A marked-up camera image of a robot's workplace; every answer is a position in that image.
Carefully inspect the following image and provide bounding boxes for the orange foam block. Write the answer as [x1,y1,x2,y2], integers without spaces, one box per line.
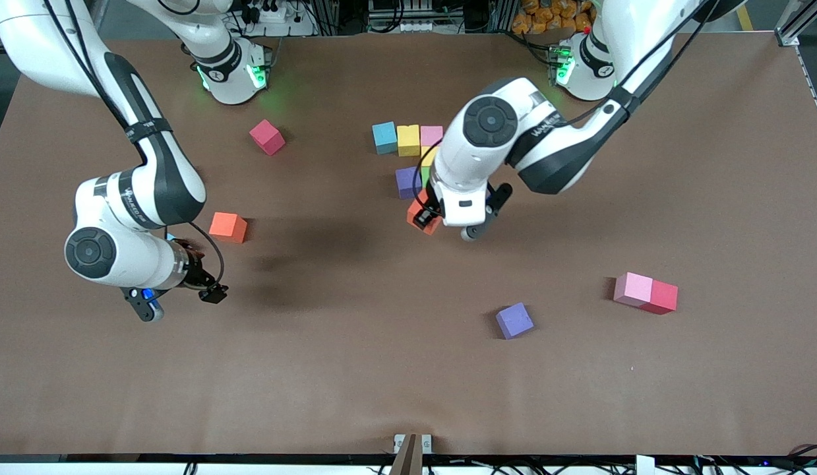
[407,190,443,236]
[208,212,249,244]

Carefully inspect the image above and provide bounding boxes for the purple foam block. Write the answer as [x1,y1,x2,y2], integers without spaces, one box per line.
[395,166,423,200]
[495,302,535,340]

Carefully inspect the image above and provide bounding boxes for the red foam block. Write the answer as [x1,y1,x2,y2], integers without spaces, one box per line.
[249,119,286,156]
[639,280,679,315]

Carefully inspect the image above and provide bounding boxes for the brown table cover sheet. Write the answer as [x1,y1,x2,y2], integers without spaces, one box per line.
[0,33,817,456]

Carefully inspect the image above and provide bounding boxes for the white slotted power strip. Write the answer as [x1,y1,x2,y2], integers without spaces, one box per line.
[369,0,448,34]

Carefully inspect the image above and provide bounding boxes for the bag of orange items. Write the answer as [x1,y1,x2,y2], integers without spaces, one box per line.
[512,0,597,35]

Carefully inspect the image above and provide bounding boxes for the white power strip with plugs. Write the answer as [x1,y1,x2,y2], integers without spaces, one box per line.
[240,0,317,37]

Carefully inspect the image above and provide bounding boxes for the brown camera mount with bracket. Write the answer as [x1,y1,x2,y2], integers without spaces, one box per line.
[390,433,433,475]

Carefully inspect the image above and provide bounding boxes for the silver perforated edge rail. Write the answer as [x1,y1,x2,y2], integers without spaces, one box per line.
[794,45,817,138]

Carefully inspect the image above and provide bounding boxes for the aluminium frame profile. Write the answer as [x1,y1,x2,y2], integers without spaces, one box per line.
[774,0,817,47]

